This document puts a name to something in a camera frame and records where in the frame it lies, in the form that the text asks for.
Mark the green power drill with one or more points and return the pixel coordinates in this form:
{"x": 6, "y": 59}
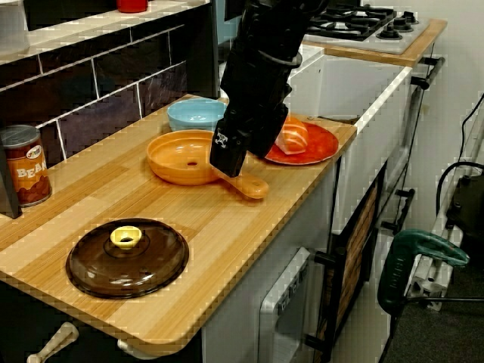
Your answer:
{"x": 408, "y": 261}

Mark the grey toy stove top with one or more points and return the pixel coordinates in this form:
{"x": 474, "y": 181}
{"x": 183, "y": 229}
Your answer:
{"x": 397, "y": 38}

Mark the brown beans can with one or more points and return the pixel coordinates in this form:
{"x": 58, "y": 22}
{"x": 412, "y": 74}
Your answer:
{"x": 28, "y": 170}

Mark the black power box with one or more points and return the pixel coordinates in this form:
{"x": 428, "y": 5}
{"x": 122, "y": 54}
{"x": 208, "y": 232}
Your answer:
{"x": 470, "y": 204}

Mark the dark grey upright panel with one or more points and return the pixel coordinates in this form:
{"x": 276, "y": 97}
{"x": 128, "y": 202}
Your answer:
{"x": 202, "y": 49}

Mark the orange toy frying pan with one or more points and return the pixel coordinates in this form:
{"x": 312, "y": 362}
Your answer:
{"x": 177, "y": 159}

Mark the red tomato sauce bottle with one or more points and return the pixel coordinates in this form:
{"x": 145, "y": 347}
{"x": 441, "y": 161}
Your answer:
{"x": 132, "y": 5}

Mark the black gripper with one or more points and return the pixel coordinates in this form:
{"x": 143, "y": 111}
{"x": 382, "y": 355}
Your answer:
{"x": 257, "y": 98}

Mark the white toy kitchen cabinet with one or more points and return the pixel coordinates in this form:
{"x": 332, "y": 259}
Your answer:
{"x": 242, "y": 280}

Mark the tiled backsplash shelf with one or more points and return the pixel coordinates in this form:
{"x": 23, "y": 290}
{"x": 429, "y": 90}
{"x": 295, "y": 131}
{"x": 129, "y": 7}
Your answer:
{"x": 113, "y": 72}

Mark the aluminium frame rail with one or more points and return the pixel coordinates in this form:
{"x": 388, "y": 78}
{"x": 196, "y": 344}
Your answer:
{"x": 427, "y": 287}

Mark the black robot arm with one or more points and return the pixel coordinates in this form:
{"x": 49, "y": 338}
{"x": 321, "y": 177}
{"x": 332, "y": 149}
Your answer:
{"x": 264, "y": 41}

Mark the red plate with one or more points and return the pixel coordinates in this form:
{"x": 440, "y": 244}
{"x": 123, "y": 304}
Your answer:
{"x": 317, "y": 145}

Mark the white wooden peg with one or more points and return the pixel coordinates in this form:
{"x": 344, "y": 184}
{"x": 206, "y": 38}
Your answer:
{"x": 53, "y": 342}
{"x": 130, "y": 348}

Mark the black framed oven door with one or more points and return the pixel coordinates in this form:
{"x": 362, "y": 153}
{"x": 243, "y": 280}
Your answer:
{"x": 359, "y": 242}

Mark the white sink unit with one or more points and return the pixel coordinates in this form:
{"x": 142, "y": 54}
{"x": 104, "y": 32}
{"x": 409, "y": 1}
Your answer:
{"x": 340, "y": 87}

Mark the brown lid yellow knob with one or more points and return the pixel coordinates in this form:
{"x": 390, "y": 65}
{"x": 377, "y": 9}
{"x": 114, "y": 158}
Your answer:
{"x": 125, "y": 268}

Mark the grey toy dishwasher door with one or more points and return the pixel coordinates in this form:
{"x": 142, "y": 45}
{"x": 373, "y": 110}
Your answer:
{"x": 283, "y": 317}

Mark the white cup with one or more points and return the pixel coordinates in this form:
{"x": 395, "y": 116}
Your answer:
{"x": 13, "y": 30}

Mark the salmon sushi toy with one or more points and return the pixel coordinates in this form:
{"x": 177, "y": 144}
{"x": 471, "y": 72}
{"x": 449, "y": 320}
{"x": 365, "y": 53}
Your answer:
{"x": 295, "y": 140}

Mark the light blue bowl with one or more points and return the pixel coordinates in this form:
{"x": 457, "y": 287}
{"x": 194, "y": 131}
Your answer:
{"x": 193, "y": 113}

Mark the grey rail black brackets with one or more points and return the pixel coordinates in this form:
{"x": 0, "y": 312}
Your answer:
{"x": 435, "y": 70}

